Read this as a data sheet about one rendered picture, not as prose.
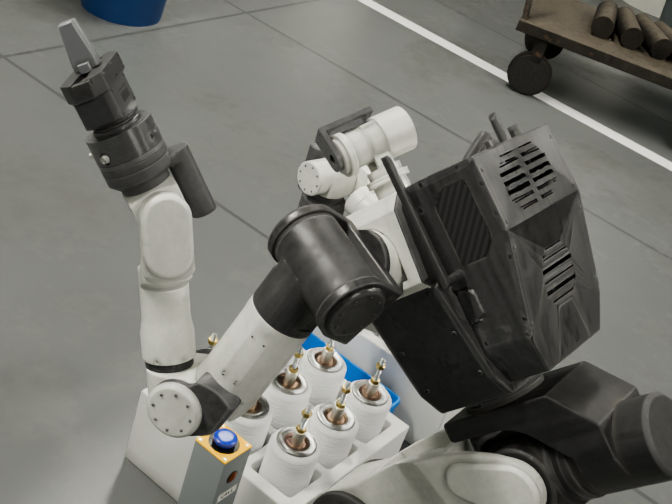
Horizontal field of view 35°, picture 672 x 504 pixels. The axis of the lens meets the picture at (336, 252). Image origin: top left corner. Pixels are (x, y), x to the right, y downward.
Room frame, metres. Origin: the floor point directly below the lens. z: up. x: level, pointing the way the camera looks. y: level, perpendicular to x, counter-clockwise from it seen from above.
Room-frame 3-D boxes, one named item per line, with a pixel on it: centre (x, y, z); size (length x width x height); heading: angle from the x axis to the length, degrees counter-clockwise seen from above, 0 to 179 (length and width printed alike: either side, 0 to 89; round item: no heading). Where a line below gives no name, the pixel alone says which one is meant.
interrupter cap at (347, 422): (1.61, -0.10, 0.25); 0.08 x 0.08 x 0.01
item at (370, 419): (1.71, -0.15, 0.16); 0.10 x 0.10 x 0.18
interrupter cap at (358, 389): (1.71, -0.15, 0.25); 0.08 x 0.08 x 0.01
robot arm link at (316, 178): (1.82, 0.07, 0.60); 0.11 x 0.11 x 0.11; 53
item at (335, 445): (1.61, -0.10, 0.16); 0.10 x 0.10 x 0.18
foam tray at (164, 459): (1.66, 0.00, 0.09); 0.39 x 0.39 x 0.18; 62
